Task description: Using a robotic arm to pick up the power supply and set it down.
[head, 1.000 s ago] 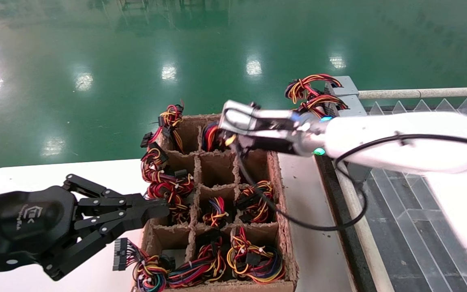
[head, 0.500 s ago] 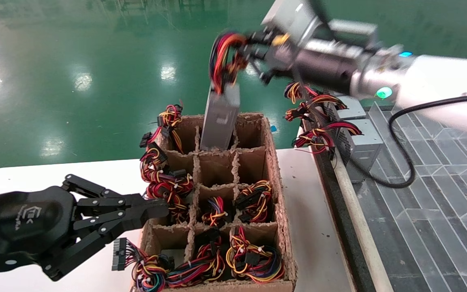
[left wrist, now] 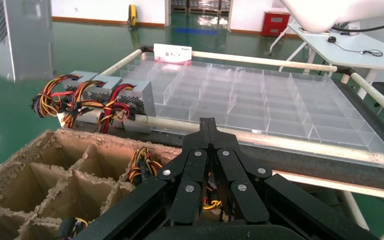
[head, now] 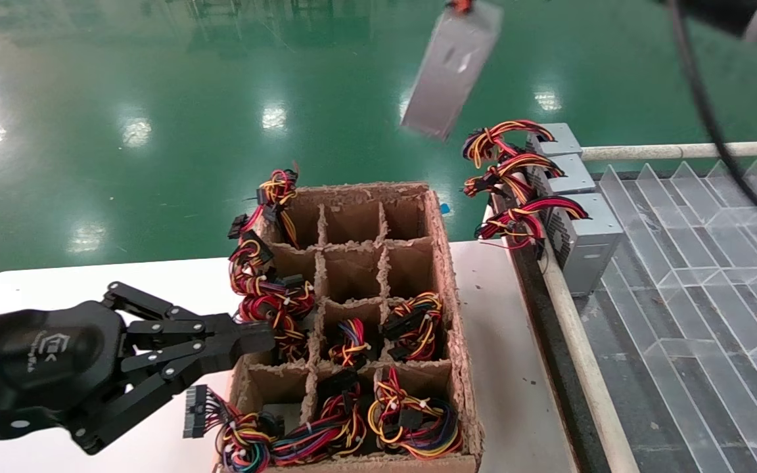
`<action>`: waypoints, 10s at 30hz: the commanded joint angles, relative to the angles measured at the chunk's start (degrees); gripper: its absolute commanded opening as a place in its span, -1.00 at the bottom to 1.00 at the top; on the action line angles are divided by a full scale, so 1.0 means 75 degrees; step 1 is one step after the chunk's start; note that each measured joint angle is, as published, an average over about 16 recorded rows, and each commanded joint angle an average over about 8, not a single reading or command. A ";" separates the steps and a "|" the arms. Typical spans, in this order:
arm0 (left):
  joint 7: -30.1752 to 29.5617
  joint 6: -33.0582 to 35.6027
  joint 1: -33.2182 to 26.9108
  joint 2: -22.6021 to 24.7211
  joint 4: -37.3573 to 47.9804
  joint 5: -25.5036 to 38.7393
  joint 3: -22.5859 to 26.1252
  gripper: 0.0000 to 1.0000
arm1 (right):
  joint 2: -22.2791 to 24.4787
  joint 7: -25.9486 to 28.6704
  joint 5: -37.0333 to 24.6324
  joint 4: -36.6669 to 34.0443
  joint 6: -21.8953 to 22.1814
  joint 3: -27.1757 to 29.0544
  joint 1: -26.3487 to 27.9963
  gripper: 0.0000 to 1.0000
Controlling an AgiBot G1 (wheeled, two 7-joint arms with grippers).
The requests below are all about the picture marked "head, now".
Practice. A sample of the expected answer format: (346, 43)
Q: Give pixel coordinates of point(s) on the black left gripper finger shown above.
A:
(247, 332)

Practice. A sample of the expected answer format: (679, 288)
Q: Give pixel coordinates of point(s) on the conveyor with clear dividers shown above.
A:
(713, 328)

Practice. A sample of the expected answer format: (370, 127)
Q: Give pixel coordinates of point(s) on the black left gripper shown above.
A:
(37, 361)

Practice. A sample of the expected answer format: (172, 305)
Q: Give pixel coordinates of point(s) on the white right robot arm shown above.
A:
(713, 13)

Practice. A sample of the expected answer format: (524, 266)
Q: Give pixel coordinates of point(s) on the white conveyor rail pipe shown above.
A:
(582, 368)
(681, 151)

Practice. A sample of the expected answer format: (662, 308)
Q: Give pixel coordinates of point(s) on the brown cardboard divider box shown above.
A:
(352, 269)

